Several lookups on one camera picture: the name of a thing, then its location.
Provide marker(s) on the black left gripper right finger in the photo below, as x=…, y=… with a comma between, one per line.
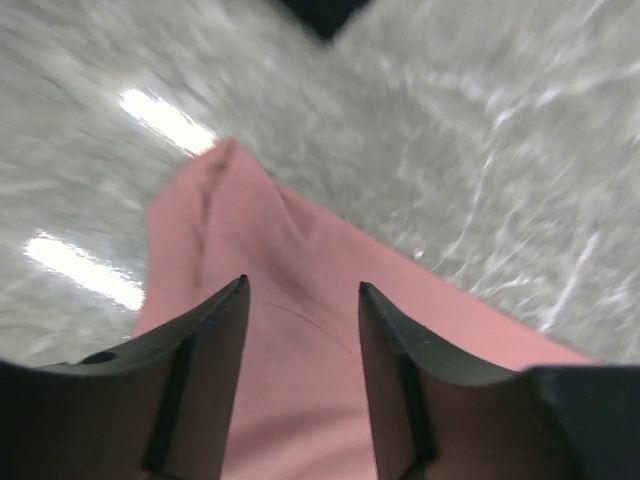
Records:
x=439, y=412

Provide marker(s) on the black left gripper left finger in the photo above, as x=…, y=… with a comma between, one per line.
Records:
x=155, y=407

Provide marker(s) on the pink graphic t-shirt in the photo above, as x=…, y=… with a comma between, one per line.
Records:
x=300, y=410

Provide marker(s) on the folded black t-shirt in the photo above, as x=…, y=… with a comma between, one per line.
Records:
x=323, y=18

